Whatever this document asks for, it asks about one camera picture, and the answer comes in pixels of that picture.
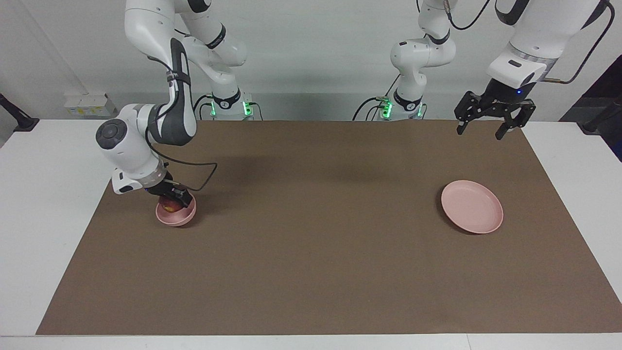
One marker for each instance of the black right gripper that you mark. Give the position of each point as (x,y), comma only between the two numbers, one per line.
(163,187)

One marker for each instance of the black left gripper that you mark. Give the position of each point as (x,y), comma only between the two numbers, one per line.
(500,99)

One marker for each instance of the dark red apple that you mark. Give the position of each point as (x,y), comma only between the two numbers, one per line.
(171,205)

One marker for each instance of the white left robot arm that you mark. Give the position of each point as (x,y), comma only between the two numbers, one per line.
(423,53)

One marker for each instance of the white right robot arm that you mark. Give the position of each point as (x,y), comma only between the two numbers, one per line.
(121,141)

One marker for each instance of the pink bowl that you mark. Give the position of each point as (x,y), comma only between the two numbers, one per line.
(175,219)

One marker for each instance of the pink plate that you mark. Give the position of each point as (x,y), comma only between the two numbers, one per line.
(471,206)

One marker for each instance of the black clamp stand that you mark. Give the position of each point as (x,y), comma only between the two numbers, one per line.
(600,119)
(17,119)

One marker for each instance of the brown table mat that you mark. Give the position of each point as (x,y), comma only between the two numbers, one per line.
(316,243)

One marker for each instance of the white wall socket box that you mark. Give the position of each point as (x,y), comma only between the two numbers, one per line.
(90,105)

